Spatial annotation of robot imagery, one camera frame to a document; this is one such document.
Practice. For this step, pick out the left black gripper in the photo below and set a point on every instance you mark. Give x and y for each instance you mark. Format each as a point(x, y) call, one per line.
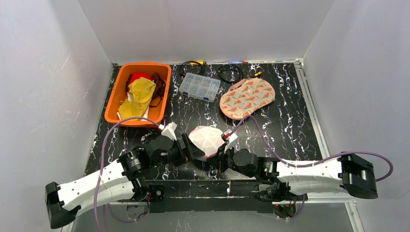
point(186, 146)

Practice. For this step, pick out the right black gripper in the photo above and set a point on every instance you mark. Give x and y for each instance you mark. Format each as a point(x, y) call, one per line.
point(222, 157)

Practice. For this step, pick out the white mesh laundry bag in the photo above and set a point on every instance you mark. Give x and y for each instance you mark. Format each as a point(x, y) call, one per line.
point(208, 139)

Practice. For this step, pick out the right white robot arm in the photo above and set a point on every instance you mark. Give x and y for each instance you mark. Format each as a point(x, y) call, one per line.
point(287, 179)

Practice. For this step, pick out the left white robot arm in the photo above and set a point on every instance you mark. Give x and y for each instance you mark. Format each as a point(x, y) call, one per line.
point(123, 179)

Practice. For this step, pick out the dark maroon bra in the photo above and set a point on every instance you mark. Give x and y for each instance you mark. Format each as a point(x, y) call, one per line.
point(159, 89)

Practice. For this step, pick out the yellow bra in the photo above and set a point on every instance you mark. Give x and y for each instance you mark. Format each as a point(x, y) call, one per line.
point(138, 99)

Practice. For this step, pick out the clear plastic screw box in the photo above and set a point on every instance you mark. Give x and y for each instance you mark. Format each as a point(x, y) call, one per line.
point(199, 87)

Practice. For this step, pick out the floral pink fabric pouch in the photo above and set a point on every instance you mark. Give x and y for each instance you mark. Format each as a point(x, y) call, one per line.
point(246, 97)

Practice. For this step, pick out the orange plastic bin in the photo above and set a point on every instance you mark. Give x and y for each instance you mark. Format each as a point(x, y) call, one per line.
point(119, 94)

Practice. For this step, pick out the red garment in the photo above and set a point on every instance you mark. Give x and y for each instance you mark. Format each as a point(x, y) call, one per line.
point(135, 76)

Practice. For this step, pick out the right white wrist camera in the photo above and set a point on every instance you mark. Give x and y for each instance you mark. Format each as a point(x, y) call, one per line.
point(230, 139)

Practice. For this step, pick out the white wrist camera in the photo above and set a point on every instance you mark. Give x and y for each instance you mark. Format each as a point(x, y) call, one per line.
point(230, 139)
point(168, 130)

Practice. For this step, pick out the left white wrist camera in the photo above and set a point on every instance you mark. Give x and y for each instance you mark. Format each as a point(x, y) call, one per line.
point(168, 130)

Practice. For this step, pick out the aluminium right rail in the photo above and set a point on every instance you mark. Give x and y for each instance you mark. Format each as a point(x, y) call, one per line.
point(349, 202)

